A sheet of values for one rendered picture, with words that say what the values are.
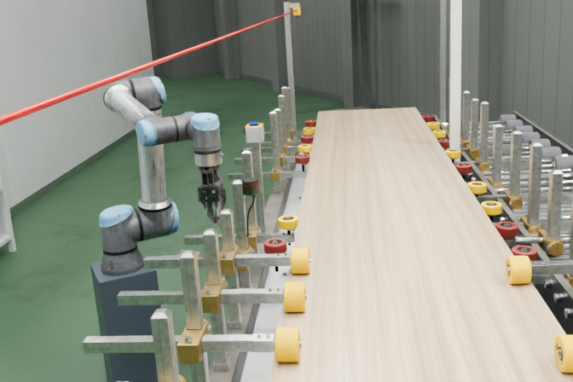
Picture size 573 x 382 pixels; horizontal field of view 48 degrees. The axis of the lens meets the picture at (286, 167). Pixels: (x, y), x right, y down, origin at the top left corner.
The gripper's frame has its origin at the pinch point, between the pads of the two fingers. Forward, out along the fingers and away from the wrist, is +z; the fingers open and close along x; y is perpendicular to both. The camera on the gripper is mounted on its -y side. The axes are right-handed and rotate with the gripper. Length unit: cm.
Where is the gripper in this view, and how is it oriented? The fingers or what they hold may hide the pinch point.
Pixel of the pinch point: (215, 218)
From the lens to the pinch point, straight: 227.2
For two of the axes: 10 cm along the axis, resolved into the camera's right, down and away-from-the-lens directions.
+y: -0.8, 2.6, -9.6
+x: 10.0, -0.4, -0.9
